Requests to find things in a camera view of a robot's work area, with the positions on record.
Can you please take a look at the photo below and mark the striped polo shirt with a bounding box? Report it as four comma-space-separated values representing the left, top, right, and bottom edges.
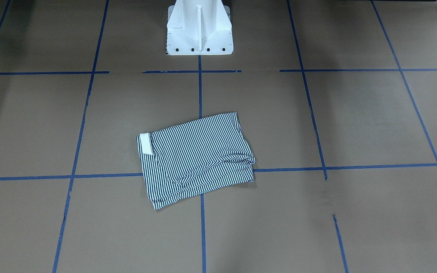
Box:
136, 112, 256, 210

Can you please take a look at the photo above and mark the white pedestal column base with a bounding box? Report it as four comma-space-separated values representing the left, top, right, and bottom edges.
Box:
165, 0, 234, 56

